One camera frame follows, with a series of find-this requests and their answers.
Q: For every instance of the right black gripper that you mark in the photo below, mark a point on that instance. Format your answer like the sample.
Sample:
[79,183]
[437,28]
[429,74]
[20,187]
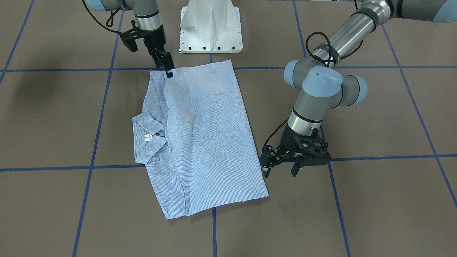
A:
[154,38]

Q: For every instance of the blue white striped shirt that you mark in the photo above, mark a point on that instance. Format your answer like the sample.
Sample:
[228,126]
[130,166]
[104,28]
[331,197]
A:
[195,140]

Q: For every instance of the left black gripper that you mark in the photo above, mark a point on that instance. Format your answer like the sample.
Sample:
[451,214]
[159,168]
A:
[289,140]

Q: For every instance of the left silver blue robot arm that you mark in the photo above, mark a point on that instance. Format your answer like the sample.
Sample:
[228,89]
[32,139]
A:
[322,88]

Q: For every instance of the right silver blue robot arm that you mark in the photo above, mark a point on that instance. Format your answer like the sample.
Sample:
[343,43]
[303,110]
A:
[147,26]

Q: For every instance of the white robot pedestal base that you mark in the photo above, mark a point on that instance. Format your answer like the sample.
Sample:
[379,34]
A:
[210,26]

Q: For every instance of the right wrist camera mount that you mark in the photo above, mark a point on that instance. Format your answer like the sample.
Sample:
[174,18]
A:
[129,37]

